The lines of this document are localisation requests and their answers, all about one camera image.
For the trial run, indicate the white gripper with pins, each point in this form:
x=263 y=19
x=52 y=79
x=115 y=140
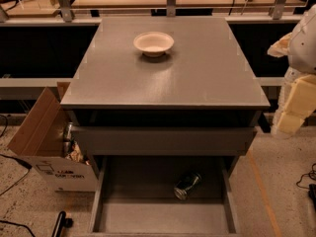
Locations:
x=304 y=51

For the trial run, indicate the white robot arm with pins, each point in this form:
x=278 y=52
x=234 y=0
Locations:
x=302 y=45

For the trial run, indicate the grey drawer cabinet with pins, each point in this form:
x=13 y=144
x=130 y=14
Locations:
x=199 y=98

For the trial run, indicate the open grey middle drawer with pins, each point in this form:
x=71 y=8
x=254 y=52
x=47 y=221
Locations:
x=135 y=198

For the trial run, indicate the white paper bowl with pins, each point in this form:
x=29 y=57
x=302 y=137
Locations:
x=153 y=44

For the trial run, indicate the cardboard box with trash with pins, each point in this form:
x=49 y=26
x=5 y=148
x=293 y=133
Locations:
x=40 y=142

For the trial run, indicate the metal railing frame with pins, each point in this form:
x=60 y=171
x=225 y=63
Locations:
x=41 y=11

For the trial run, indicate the black tool handle on floor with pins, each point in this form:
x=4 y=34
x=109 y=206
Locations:
x=62 y=221

